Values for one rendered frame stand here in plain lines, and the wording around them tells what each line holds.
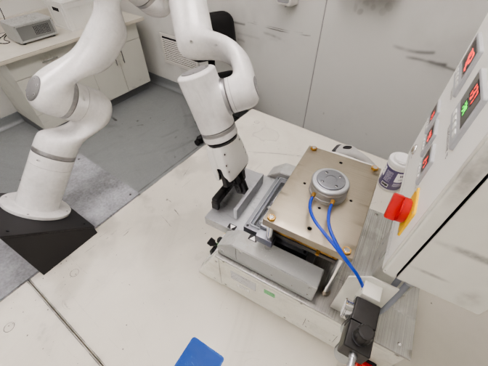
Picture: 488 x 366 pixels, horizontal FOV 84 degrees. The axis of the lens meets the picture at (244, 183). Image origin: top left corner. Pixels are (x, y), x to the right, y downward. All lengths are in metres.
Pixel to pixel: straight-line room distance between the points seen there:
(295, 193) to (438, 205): 0.31
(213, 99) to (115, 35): 0.42
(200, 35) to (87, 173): 0.85
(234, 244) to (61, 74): 0.66
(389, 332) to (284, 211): 0.33
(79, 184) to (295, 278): 0.96
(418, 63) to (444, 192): 1.75
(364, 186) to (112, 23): 0.77
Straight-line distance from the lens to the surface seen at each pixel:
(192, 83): 0.58
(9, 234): 0.95
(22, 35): 2.94
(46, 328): 0.99
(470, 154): 0.34
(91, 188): 1.25
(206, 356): 0.83
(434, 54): 2.06
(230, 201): 0.76
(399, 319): 0.73
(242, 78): 0.59
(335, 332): 0.76
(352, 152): 1.22
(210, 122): 0.61
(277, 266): 0.62
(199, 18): 0.70
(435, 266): 0.46
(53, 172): 1.01
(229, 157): 0.65
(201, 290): 0.88
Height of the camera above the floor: 1.55
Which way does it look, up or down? 46 degrees down
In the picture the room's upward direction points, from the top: straight up
